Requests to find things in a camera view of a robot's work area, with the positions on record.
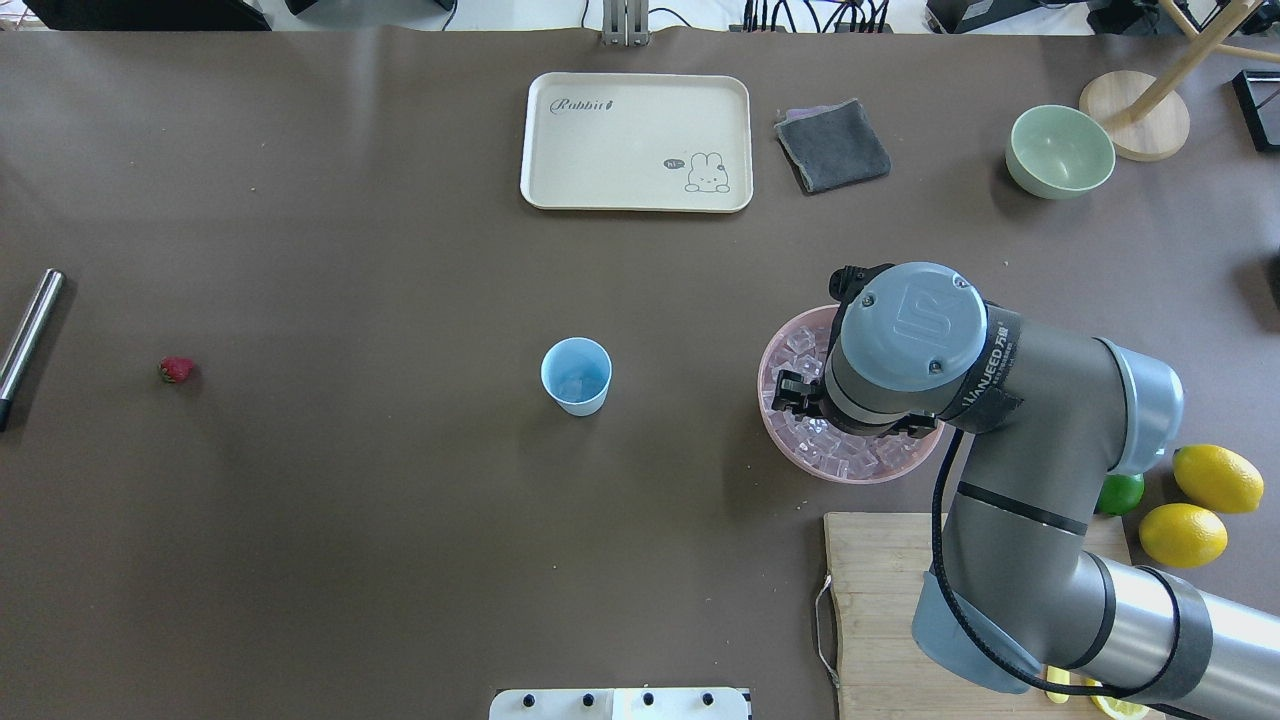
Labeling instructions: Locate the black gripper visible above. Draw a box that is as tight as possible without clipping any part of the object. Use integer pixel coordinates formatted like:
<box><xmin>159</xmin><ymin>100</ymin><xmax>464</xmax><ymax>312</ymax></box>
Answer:
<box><xmin>771</xmin><ymin>264</ymin><xmax>940</xmax><ymax>439</ymax></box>

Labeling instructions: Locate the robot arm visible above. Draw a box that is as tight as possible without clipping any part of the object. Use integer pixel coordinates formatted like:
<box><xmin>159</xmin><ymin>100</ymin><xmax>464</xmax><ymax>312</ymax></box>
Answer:
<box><xmin>772</xmin><ymin>263</ymin><xmax>1279</xmax><ymax>719</ymax></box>

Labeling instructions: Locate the pink bowl of ice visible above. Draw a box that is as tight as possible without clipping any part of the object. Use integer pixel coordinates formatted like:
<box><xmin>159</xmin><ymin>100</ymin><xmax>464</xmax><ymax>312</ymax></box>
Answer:
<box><xmin>756</xmin><ymin>304</ymin><xmax>943</xmax><ymax>484</ymax></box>

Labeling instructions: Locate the light blue cup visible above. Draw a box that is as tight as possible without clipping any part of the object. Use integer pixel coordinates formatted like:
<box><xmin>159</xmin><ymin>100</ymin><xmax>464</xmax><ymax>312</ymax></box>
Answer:
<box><xmin>540</xmin><ymin>337</ymin><xmax>613</xmax><ymax>416</ymax></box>

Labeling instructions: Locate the wooden cup stand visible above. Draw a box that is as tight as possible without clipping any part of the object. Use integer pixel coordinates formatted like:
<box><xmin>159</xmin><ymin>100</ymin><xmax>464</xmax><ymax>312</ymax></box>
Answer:
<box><xmin>1080</xmin><ymin>1</ymin><xmax>1279</xmax><ymax>161</ymax></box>

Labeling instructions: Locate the wooden cutting board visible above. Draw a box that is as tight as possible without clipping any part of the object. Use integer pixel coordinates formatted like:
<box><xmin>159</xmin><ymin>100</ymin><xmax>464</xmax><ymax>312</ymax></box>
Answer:
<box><xmin>824</xmin><ymin>512</ymin><xmax>1106</xmax><ymax>719</ymax></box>

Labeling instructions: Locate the grey folded cloth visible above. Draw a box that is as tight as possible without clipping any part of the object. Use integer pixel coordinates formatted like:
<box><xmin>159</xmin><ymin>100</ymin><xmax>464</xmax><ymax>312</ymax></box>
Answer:
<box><xmin>774</xmin><ymin>97</ymin><xmax>892</xmax><ymax>195</ymax></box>

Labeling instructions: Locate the green lime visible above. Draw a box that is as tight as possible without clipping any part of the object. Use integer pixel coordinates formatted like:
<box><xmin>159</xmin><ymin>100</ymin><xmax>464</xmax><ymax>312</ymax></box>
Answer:
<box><xmin>1093</xmin><ymin>474</ymin><xmax>1146</xmax><ymax>518</ymax></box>

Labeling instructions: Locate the mint green bowl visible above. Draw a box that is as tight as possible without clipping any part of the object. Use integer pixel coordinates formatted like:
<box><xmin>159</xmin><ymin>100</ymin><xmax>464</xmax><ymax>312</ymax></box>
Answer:
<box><xmin>1004</xmin><ymin>105</ymin><xmax>1116</xmax><ymax>200</ymax></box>

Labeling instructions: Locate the cream rabbit tray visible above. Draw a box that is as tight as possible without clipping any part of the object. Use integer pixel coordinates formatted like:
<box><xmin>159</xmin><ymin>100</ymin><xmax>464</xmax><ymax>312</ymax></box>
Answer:
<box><xmin>520</xmin><ymin>72</ymin><xmax>754</xmax><ymax>214</ymax></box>

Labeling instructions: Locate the yellow lemon near board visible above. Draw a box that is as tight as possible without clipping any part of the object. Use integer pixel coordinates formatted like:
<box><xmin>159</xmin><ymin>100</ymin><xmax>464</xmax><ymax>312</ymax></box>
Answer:
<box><xmin>1138</xmin><ymin>503</ymin><xmax>1229</xmax><ymax>568</ymax></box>

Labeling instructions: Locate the yellow lemon outer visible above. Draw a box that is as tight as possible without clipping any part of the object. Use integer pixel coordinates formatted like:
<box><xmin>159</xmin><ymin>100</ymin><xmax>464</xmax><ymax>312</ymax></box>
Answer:
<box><xmin>1172</xmin><ymin>445</ymin><xmax>1265</xmax><ymax>514</ymax></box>

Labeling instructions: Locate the lemon slice lower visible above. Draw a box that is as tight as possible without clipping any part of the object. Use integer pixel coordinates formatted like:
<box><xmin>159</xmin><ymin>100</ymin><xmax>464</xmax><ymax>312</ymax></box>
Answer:
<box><xmin>1088</xmin><ymin>694</ymin><xmax>1151</xmax><ymax>720</ymax></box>

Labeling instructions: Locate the wine glass rack tray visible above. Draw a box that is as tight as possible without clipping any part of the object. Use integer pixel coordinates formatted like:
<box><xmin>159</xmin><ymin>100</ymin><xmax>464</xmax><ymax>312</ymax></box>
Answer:
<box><xmin>1231</xmin><ymin>69</ymin><xmax>1279</xmax><ymax>152</ymax></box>

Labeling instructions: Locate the red strawberry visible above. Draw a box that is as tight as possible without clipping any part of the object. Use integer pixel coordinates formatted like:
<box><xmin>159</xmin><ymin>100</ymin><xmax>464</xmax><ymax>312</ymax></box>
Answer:
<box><xmin>157</xmin><ymin>356</ymin><xmax>197</xmax><ymax>384</ymax></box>

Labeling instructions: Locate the steel muddler black tip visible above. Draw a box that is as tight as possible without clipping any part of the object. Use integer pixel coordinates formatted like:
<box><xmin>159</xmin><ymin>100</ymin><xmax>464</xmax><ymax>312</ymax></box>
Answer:
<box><xmin>1</xmin><ymin>268</ymin><xmax>65</xmax><ymax>432</ymax></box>

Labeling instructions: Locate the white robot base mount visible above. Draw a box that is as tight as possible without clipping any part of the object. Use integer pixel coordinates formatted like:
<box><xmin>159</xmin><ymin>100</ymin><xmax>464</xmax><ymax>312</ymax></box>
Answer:
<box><xmin>488</xmin><ymin>685</ymin><xmax>753</xmax><ymax>719</ymax></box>

